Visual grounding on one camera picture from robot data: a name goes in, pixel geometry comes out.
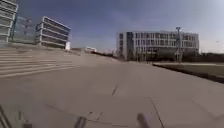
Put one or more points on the low white building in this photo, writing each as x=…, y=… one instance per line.
x=90, y=49

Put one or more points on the grey concrete slab plaza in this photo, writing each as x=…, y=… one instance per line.
x=110, y=96

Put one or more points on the small white structure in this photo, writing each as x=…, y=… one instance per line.
x=68, y=45

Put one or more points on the large pale grid-window building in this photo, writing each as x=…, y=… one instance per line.
x=156, y=43

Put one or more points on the robot's own part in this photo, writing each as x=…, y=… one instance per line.
x=142, y=121
x=80, y=122

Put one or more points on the striped grey office building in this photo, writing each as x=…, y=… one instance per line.
x=52, y=33

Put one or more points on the tall lamp pole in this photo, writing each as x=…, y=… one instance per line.
x=178, y=46

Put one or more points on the grass bed with dark kerb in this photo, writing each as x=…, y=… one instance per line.
x=200, y=70

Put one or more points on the wide concrete steps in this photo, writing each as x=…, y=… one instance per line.
x=23, y=63

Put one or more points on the lattice glass building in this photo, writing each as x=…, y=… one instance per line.
x=25, y=31

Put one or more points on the row of dark trees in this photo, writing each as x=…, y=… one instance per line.
x=211, y=57

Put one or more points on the tall glass office building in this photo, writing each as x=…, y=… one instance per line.
x=6, y=20

